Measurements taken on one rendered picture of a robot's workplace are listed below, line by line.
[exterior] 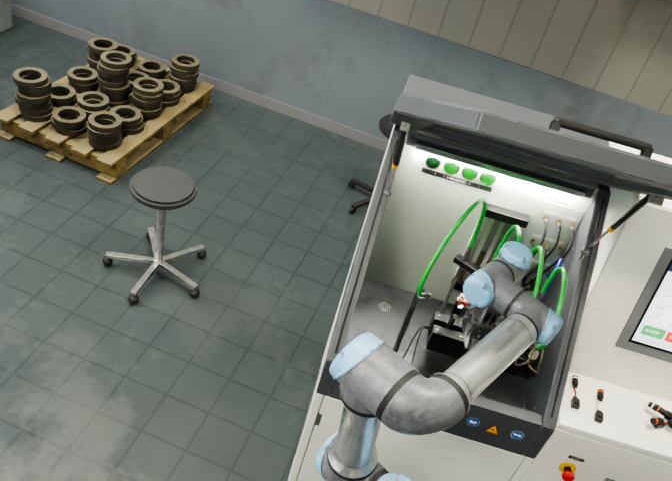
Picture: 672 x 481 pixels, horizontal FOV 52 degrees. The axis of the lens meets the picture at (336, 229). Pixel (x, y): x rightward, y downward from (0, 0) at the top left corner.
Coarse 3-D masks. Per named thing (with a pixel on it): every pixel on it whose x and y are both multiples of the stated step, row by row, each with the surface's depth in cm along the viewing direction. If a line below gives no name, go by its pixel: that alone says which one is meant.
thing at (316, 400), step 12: (348, 276) 258; (324, 360) 233; (312, 396) 255; (312, 408) 217; (312, 420) 220; (300, 444) 229; (300, 456) 233; (300, 468) 240; (288, 480) 244; (516, 480) 218
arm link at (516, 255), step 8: (504, 248) 159; (512, 248) 159; (520, 248) 160; (528, 248) 161; (504, 256) 158; (512, 256) 157; (520, 256) 157; (528, 256) 158; (512, 264) 157; (520, 264) 157; (528, 264) 158; (520, 272) 159; (520, 280) 162
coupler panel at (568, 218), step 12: (552, 204) 218; (540, 216) 222; (552, 216) 221; (564, 216) 220; (576, 216) 219; (540, 228) 224; (552, 228) 223; (564, 228) 222; (528, 240) 228; (540, 240) 227; (552, 240) 226; (564, 240) 225; (528, 276) 237
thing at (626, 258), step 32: (608, 224) 207; (640, 224) 194; (608, 256) 200; (640, 256) 198; (608, 288) 203; (640, 288) 202; (608, 320) 207; (576, 352) 213; (608, 352) 211; (640, 384) 214; (544, 448) 206; (576, 448) 204; (608, 448) 201; (544, 480) 215; (576, 480) 212; (608, 480) 209; (640, 480) 206
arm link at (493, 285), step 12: (492, 264) 157; (504, 264) 157; (480, 276) 152; (492, 276) 153; (504, 276) 154; (468, 288) 153; (480, 288) 151; (492, 288) 151; (504, 288) 151; (516, 288) 151; (468, 300) 155; (480, 300) 152; (492, 300) 152; (504, 300) 150
